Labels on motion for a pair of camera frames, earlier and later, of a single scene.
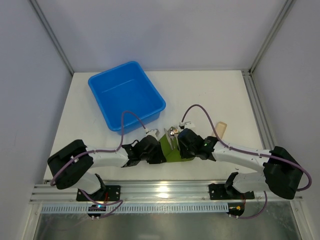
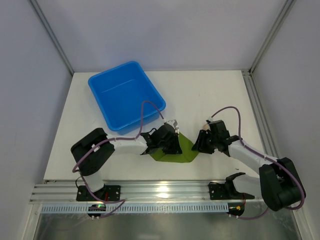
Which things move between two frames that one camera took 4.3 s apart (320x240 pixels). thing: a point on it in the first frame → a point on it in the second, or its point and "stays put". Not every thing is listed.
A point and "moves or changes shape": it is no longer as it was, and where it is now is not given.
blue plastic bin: x=127 y=88 stays put
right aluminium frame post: x=277 y=24 stays put
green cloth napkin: x=171 y=155 moves or changes shape
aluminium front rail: x=151 y=192 stays put
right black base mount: x=217 y=191 stays put
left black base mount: x=105 y=193 stays put
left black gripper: x=155 y=151 → x=173 y=144
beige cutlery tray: x=220 y=128 moves or changes shape
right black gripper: x=185 y=144 → x=201 y=141
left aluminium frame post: x=49 y=30 stays put
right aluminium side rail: x=263 y=121 stays put
